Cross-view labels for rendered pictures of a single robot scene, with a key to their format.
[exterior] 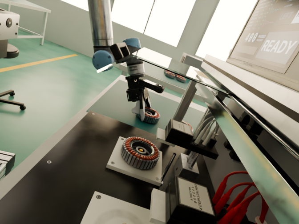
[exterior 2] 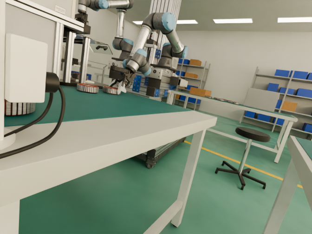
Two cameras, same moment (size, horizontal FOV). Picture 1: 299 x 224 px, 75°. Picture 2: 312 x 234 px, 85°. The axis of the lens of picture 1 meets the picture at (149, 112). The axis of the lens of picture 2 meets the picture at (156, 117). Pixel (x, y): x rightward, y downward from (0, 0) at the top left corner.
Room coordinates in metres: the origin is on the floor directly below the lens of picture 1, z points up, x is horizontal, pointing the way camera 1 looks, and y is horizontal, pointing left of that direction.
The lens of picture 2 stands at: (1.74, -0.69, 0.88)
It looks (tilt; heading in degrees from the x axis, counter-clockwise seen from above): 12 degrees down; 126
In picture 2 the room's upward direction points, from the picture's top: 11 degrees clockwise
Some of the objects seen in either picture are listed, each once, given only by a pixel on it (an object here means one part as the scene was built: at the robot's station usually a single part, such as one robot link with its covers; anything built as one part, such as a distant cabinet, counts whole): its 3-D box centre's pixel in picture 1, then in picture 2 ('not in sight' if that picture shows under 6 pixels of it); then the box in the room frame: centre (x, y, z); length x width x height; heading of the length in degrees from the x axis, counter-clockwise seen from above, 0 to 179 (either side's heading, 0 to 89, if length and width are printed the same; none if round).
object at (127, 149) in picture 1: (140, 152); (80, 76); (0.48, -0.02, 0.80); 0.11 x 0.11 x 0.04
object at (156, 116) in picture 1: (148, 114); (111, 90); (0.85, 0.00, 0.77); 0.11 x 0.11 x 0.04
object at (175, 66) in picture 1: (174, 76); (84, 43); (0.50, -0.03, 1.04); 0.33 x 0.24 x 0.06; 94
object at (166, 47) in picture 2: not in sight; (168, 49); (0.64, 0.78, 1.20); 0.13 x 0.12 x 0.14; 9
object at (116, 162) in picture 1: (137, 158); (79, 80); (0.48, -0.02, 0.78); 0.15 x 0.15 x 0.01; 4
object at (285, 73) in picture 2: not in sight; (281, 74); (1.24, 6.31, 1.88); 0.42 x 0.36 x 0.21; 94
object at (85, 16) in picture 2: not in sight; (81, 19); (0.06, 0.17, 1.29); 0.09 x 0.08 x 0.12; 103
